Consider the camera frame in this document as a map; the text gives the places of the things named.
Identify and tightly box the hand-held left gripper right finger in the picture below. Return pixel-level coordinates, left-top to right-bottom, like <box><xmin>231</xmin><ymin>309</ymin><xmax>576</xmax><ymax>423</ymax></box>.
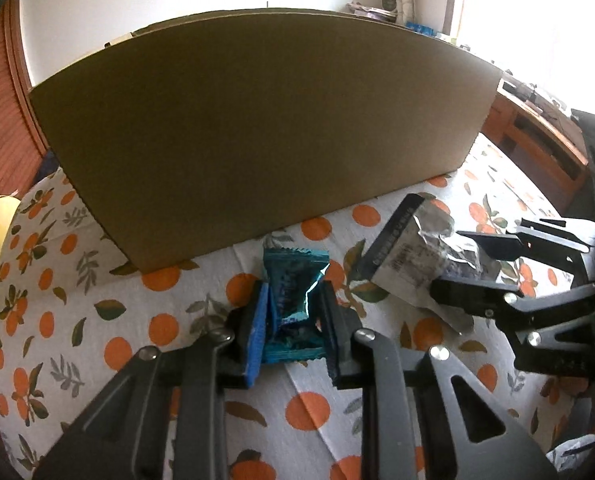
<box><xmin>311</xmin><ymin>280</ymin><xmax>559</xmax><ymax>480</ymax></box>

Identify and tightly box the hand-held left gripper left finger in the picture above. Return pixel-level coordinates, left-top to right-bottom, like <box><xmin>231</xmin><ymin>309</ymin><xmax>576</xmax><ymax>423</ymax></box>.
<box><xmin>32</xmin><ymin>280</ymin><xmax>271</xmax><ymax>480</ymax></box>

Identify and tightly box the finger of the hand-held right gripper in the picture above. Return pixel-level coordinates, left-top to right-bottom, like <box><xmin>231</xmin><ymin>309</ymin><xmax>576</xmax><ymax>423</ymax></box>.
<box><xmin>456</xmin><ymin>216</ymin><xmax>595</xmax><ymax>262</ymax></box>
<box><xmin>429</xmin><ymin>274</ymin><xmax>595</xmax><ymax>333</ymax></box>

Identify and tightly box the teal snack packet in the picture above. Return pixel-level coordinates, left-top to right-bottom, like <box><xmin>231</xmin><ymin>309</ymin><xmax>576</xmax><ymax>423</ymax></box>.
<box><xmin>261</xmin><ymin>246</ymin><xmax>331</xmax><ymax>365</ymax></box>

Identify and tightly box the silver packet with black edge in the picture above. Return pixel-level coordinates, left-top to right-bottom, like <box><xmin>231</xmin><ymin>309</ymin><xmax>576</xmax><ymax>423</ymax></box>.
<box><xmin>361</xmin><ymin>192</ymin><xmax>501</xmax><ymax>337</ymax></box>

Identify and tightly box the brown cardboard box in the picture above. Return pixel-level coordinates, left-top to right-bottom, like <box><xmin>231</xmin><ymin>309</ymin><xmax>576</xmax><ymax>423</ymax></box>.
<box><xmin>28</xmin><ymin>7</ymin><xmax>501</xmax><ymax>274</ymax></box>

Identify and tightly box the wooden cabinet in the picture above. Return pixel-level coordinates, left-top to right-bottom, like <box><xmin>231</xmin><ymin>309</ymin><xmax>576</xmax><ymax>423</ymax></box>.
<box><xmin>486</xmin><ymin>77</ymin><xmax>591</xmax><ymax>212</ymax></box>

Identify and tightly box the orange-print tablecloth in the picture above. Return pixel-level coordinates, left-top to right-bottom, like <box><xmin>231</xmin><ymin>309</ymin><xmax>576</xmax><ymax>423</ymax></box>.
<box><xmin>0</xmin><ymin>132</ymin><xmax>595</xmax><ymax>480</ymax></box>

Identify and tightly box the white crumpled wrapper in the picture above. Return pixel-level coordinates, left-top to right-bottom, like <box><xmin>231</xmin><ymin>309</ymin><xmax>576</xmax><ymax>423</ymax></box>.
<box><xmin>545</xmin><ymin>432</ymin><xmax>595</xmax><ymax>472</ymax></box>

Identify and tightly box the clutter on cabinet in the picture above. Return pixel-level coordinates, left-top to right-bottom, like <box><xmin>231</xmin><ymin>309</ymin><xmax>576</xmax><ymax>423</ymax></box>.
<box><xmin>346</xmin><ymin>0</ymin><xmax>459</xmax><ymax>45</ymax></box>

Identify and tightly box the wooden slatted headboard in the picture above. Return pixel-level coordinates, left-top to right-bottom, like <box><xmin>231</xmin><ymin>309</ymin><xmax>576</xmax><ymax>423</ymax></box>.
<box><xmin>0</xmin><ymin>0</ymin><xmax>51</xmax><ymax>211</ymax></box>

